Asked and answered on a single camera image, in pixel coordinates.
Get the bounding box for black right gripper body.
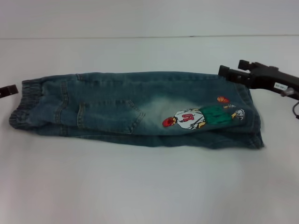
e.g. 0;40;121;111
247;61;299;94

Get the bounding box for blue denim shorts with print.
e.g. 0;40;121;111
8;71;266;150

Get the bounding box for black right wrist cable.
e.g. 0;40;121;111
280;89;299;120

